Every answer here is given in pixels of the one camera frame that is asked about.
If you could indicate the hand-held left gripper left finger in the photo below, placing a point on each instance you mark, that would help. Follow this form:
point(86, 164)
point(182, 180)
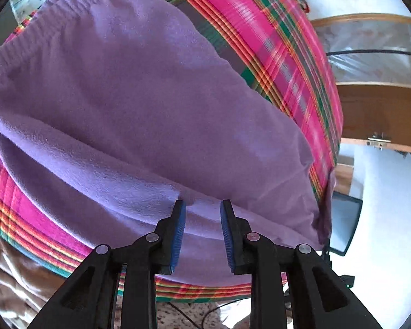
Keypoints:
point(178, 233)

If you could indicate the wooden door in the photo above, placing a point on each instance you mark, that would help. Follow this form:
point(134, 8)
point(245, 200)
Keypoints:
point(380, 116)

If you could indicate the wooden door frame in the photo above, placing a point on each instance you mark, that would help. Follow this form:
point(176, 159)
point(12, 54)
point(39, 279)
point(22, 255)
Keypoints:
point(363, 17)

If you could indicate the pink green plaid blanket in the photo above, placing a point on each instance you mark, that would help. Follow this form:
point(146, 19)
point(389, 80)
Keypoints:
point(277, 41)

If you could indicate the clear plastic curtain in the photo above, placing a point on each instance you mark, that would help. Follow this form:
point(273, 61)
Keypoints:
point(370, 37)

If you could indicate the metal door lock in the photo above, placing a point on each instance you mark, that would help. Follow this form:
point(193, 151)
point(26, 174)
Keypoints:
point(378, 141)

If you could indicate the black pole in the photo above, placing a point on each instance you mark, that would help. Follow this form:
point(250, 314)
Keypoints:
point(373, 52)

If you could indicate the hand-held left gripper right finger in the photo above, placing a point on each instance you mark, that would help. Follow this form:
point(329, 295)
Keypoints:
point(226, 236)

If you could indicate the brown plush blanket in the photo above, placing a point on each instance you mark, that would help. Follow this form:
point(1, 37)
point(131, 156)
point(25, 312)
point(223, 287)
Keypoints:
point(17, 274)

